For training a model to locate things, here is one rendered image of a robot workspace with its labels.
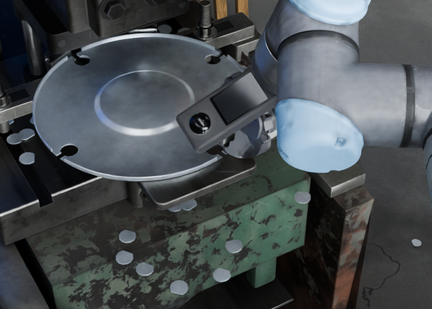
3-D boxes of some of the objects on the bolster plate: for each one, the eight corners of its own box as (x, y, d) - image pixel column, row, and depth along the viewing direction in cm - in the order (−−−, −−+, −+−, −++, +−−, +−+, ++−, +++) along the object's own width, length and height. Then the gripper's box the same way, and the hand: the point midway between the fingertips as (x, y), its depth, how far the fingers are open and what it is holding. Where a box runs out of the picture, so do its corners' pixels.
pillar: (47, 72, 134) (34, -10, 125) (33, 77, 133) (18, -5, 124) (42, 64, 136) (28, -18, 126) (27, 69, 135) (13, -13, 125)
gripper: (348, 80, 98) (289, 161, 117) (305, 11, 100) (254, 101, 119) (281, 108, 95) (231, 187, 114) (238, 36, 97) (196, 125, 116)
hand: (225, 147), depth 114 cm, fingers closed
